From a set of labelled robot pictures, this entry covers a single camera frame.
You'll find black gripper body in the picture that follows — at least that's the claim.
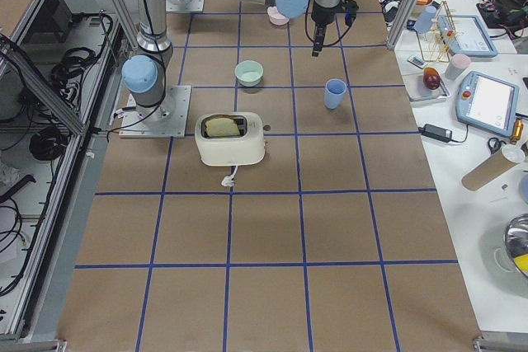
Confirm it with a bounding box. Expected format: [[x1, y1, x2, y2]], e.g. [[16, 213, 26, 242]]
[[311, 0, 359, 27]]

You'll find blue cup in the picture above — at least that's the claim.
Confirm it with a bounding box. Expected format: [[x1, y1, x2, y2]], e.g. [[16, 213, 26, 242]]
[[324, 78, 347, 110], [413, 6, 436, 34]]

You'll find pink bowl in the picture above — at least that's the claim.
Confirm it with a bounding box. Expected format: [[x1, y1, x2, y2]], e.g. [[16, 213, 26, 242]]
[[266, 7, 290, 26]]

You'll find mint green bowl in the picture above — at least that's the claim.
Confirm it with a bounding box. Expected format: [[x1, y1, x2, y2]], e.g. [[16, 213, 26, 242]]
[[234, 60, 264, 87]]

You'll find small remote control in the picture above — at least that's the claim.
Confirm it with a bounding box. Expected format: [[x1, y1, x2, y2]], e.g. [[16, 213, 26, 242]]
[[407, 55, 427, 69]]

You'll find blue cup on rack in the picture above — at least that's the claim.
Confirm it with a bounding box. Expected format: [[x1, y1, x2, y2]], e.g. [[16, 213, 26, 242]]
[[413, 6, 436, 34]]

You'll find metal tray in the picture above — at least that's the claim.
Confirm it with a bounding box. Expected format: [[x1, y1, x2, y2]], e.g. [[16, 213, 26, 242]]
[[403, 74, 450, 103]]

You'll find red apple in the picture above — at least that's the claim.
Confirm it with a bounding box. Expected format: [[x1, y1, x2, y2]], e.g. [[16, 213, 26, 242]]
[[422, 67, 441, 90]]

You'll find bread slice in toaster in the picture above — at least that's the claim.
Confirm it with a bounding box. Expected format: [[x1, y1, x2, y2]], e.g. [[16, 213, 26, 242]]
[[205, 117, 240, 138]]

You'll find blue teach pendant far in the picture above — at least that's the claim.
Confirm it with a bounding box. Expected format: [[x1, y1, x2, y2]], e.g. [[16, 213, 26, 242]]
[[436, 15, 498, 58]]

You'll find blue teach pendant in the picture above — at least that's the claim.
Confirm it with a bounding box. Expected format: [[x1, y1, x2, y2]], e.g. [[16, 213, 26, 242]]
[[436, 15, 498, 58], [455, 71, 519, 137]]

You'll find cream white toaster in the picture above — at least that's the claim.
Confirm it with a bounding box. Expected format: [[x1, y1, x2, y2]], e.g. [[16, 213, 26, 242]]
[[195, 112, 265, 167]]

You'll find black power adapter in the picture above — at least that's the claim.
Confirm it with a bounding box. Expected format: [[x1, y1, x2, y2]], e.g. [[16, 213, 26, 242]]
[[418, 124, 452, 143]]

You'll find blue teach pendant near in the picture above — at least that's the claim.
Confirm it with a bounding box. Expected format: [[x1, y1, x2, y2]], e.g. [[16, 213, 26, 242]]
[[455, 71, 519, 137]]

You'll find brass cylinder tool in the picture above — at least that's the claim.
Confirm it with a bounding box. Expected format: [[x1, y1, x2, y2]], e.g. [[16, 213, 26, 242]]
[[509, 117, 524, 144]]

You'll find cardboard tube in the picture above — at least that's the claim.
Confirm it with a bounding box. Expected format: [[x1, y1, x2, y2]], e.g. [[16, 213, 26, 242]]
[[461, 144, 526, 191]]

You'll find steel mixing bowl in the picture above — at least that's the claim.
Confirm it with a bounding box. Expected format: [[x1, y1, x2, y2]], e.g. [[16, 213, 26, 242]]
[[493, 214, 527, 279]]

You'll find gold wire rack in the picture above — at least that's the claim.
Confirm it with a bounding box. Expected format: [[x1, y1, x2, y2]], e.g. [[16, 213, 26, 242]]
[[413, 0, 455, 63]]

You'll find toaster power cord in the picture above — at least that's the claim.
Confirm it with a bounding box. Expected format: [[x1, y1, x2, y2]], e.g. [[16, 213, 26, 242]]
[[221, 164, 239, 187]]

